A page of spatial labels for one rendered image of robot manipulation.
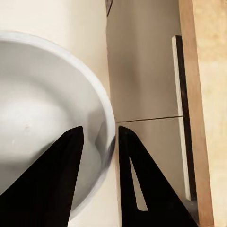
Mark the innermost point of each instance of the countertop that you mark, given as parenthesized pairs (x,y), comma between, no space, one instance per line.
(204,38)

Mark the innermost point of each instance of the coffee cup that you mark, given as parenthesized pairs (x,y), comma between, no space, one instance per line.
(45,90)

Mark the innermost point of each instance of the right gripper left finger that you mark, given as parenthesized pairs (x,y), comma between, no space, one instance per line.
(42,196)

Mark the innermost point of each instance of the cabinet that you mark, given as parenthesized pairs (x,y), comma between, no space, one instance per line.
(149,91)

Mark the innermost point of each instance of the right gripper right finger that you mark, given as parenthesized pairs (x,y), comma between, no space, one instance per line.
(165,209)

